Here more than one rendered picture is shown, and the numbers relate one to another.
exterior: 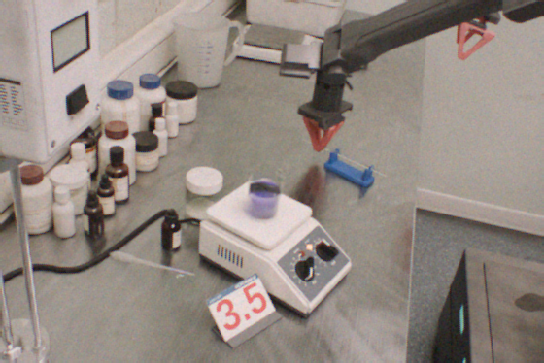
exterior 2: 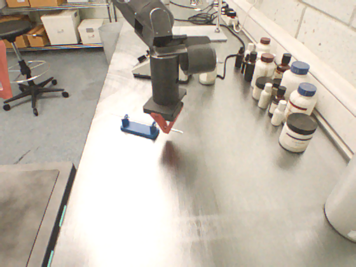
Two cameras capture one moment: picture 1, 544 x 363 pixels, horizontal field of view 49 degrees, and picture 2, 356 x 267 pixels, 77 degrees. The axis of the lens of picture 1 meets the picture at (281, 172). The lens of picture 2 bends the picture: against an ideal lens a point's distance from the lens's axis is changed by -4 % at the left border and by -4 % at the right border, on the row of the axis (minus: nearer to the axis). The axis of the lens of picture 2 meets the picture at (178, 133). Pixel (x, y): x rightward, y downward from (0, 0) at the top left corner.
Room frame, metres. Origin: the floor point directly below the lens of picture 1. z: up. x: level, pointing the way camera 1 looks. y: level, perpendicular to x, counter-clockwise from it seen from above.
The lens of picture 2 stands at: (1.47, -0.14, 1.15)
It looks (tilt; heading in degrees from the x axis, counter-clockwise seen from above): 42 degrees down; 167
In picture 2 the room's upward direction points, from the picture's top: straight up
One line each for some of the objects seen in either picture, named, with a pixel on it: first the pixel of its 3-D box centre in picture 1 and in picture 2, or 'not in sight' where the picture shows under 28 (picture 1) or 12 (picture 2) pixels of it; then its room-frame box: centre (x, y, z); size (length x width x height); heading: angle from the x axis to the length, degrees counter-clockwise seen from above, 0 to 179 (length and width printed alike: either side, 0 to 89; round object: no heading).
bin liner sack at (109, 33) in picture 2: not in sight; (118, 47); (-0.97, -0.20, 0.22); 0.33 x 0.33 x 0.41
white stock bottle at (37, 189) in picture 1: (33, 198); (262, 51); (0.72, 0.37, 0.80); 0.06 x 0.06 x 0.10
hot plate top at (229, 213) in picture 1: (259, 213); not in sight; (0.72, 0.02, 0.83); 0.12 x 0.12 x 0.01; 61
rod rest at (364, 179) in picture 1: (350, 166); (138, 124); (1.01, -0.13, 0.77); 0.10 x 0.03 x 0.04; 56
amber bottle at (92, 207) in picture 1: (93, 212); (239, 56); (0.72, 0.28, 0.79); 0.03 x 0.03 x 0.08
